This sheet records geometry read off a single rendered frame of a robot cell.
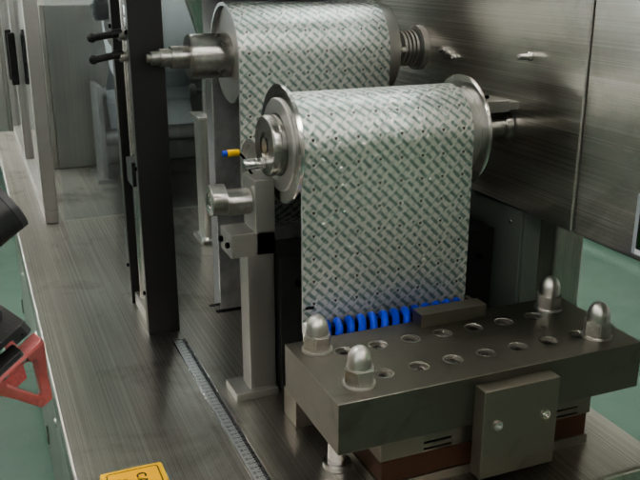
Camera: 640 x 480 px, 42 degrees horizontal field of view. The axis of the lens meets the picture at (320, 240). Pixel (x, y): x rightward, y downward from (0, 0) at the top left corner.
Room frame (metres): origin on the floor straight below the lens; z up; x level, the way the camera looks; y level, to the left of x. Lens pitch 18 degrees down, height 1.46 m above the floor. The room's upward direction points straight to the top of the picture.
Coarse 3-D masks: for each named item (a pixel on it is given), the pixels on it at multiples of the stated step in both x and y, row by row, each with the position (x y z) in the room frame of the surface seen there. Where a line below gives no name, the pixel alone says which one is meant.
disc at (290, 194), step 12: (276, 84) 1.02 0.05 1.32; (276, 96) 1.02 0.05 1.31; (288, 96) 0.98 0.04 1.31; (264, 108) 1.07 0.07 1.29; (288, 108) 0.98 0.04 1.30; (300, 120) 0.96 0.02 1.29; (300, 132) 0.95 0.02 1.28; (300, 144) 0.95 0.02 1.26; (300, 156) 0.95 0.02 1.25; (300, 168) 0.95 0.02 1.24; (300, 180) 0.95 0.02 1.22; (276, 192) 1.03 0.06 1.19; (288, 192) 0.99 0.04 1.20
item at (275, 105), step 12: (468, 96) 1.08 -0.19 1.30; (276, 108) 1.01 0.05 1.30; (288, 120) 0.98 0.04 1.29; (480, 120) 1.06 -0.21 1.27; (288, 132) 0.98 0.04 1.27; (480, 132) 1.06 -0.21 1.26; (288, 144) 0.98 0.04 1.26; (480, 144) 1.06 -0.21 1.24; (288, 156) 0.98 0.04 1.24; (288, 168) 0.98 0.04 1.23; (276, 180) 1.02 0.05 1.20; (288, 180) 0.98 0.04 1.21
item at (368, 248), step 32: (320, 192) 0.97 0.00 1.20; (352, 192) 0.98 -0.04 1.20; (384, 192) 1.00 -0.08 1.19; (416, 192) 1.02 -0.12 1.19; (448, 192) 1.04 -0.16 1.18; (320, 224) 0.97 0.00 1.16; (352, 224) 0.98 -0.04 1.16; (384, 224) 1.00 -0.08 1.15; (416, 224) 1.02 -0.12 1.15; (448, 224) 1.04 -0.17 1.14; (320, 256) 0.97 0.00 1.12; (352, 256) 0.98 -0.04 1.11; (384, 256) 1.00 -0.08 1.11; (416, 256) 1.02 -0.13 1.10; (448, 256) 1.04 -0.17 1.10; (320, 288) 0.97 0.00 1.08; (352, 288) 0.98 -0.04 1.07; (384, 288) 1.00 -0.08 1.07; (416, 288) 1.02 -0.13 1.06; (448, 288) 1.04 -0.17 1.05
